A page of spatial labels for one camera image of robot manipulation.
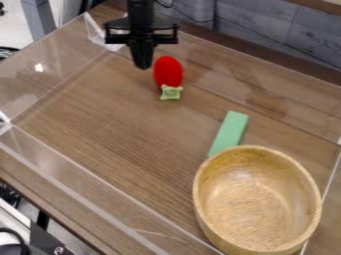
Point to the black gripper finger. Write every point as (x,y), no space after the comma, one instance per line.
(148,53)
(137,52)

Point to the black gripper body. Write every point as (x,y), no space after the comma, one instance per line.
(162,31)

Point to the red plush strawberry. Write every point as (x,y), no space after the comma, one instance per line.
(169,74)

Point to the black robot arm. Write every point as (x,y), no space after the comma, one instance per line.
(141,14)

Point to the grey table leg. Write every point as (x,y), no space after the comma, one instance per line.
(39,16)

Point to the green rectangular block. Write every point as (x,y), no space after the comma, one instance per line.
(231,132)

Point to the wooden bowl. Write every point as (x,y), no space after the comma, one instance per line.
(257,202)

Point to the clear acrylic tray enclosure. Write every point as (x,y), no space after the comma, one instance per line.
(104,154)

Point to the black metal bracket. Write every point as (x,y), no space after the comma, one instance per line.
(45,244)

